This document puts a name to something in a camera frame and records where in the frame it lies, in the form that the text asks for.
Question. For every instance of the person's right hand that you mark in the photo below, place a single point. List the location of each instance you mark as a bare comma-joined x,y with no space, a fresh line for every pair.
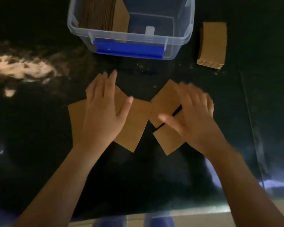
198,125

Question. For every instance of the person's left hand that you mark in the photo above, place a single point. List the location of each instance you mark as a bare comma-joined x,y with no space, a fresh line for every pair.
101,120

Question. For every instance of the person's left middle finger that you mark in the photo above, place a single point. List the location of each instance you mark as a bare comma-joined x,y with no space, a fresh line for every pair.
104,86

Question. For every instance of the person's right thumb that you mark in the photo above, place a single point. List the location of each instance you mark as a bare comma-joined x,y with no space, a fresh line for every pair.
171,124

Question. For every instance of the person's left thumb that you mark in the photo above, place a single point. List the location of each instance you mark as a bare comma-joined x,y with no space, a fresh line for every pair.
126,108

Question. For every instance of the brown cardboard square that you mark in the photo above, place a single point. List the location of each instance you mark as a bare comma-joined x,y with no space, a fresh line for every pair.
163,99
137,120
76,120
168,142

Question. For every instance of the person's left forearm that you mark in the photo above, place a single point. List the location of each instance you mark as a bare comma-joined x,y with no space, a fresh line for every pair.
59,186

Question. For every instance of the person's right forearm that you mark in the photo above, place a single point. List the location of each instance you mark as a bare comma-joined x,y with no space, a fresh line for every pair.
246,189

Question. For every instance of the upright stack of cardboard sheets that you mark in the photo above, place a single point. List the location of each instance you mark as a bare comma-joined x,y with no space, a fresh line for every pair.
101,14

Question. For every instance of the flat pile of cardboard sheets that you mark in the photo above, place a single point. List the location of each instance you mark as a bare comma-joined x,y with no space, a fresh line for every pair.
213,44

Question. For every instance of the clear plastic storage bin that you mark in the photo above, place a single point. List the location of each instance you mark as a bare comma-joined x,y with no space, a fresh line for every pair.
175,28

